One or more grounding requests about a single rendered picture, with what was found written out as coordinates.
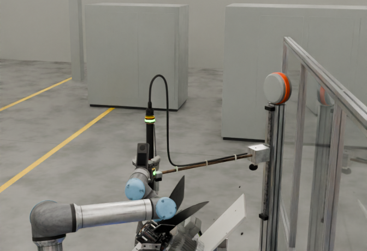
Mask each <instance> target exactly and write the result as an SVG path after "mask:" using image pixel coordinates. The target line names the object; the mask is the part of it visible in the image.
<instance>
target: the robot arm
mask: <svg viewBox="0 0 367 251"><path fill-rule="evenodd" d="M160 160H161V157H160V156H159V155H157V156H156V157H155V158H153V159H151V160H149V144H148V143H138V146H137V155H136V156H135V157H134V158H133V160H132V164H133V165H134V166H135V167H136V168H135V170H134V171H133V172H132V174H131V176H130V178H129V180H128V182H127V183H126V187H125V195H126V197H127V198H128V199H130V200H131V201H122V202H111V203H101V204H95V205H84V206H77V205H76V204H74V203H71V204H60V203H57V202H55V201H51V200H45V201H41V202H39V203H37V204H36V205H35V206H34V207H33V208H32V210H31V212H30V215H29V220H30V223H31V229H32V241H33V242H34V243H35V244H36V245H37V247H38V251H63V247H62V242H63V240H64V239H65V238H66V234H68V233H72V232H77V231H78V230H79V229H82V228H87V227H95V226H104V225H113V224H122V223H131V222H136V221H145V220H153V221H155V222H159V221H161V220H162V219H164V220H166V219H170V218H172V217H173V216H174V215H175V213H176V208H177V207H176V204H175V202H174V201H173V200H172V199H170V198H168V197H159V196H158V195H157V194H156V193H155V192H154V191H153V190H152V189H151V188H150V187H149V185H148V183H152V181H153V168H155V169H156V171H158V169H159V162H160Z"/></svg>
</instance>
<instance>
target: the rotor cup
mask: <svg viewBox="0 0 367 251"><path fill-rule="evenodd" d="M151 224H152V225H153V226H155V227H157V226H158V225H157V224H156V223H154V222H153V221H152V220H148V221H147V222H146V223H145V224H144V225H143V226H142V227H141V228H140V230H139V231H138V233H137V234H136V237H135V239H136V240H137V241H138V242H139V243H140V244H143V243H151V244H160V245H161V247H160V251H163V250H164V249H165V247H166V246H167V245H168V243H169V242H170V240H171V237H172V233H171V232H168V233H164V234H163V233H162V232H154V227H153V226H152V225H151ZM143 228H145V229H144V231H142V229H143ZM142 236H144V237H145V238H146V239H147V241H146V240H145V239H144V238H142Z"/></svg>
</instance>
